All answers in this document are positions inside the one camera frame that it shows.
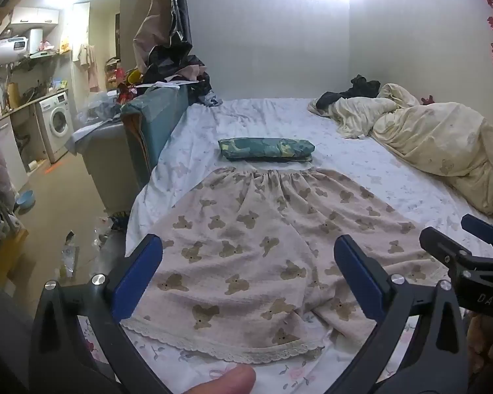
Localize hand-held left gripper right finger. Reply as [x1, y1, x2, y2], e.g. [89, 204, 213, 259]
[324, 235, 469, 394]

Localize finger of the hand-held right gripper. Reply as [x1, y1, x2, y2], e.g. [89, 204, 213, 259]
[420, 227, 475, 274]
[461, 213, 493, 253]

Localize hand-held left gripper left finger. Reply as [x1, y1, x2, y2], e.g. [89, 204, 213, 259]
[29, 234, 173, 394]

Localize bear print pants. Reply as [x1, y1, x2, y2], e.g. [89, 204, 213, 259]
[121, 166, 448, 366]

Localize person's right hand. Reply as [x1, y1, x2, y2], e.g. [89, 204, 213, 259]
[466, 311, 493, 378]

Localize person's left hand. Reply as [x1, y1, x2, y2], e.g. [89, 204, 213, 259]
[176, 365, 257, 394]

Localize clear plastic bottle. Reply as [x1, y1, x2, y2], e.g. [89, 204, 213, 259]
[59, 230, 80, 278]

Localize cream duvet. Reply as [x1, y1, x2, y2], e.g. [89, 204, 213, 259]
[308, 83, 493, 216]

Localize grey box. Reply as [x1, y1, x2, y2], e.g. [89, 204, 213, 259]
[84, 125, 149, 214]

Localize yellow stool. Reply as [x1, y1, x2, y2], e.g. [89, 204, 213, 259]
[0, 228, 29, 287]

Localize blue bowl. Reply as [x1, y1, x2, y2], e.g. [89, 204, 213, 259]
[15, 190, 36, 211]

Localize pale cloth on grey box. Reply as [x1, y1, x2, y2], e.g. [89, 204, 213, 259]
[65, 120, 124, 156]

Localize folded green camouflage cloth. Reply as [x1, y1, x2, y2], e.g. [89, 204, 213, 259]
[219, 137, 315, 163]

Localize teal padded cushion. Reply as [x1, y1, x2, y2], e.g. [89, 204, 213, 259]
[120, 85, 190, 175]

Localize white washing machine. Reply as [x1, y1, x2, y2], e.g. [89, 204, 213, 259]
[35, 89, 75, 164]

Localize dark clothes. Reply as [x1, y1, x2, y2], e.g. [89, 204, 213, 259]
[316, 75, 382, 109]

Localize white floral bed sheet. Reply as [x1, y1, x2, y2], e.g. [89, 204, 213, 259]
[78, 98, 493, 394]

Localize hanging pink towel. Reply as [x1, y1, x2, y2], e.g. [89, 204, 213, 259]
[79, 43, 100, 91]

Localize white water heater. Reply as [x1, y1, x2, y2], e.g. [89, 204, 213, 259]
[0, 36, 30, 68]

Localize hanging brown and black cloth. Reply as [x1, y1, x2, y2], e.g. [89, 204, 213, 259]
[132, 0, 193, 70]

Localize white wall cabinet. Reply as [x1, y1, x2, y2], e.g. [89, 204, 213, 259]
[10, 7, 60, 25]

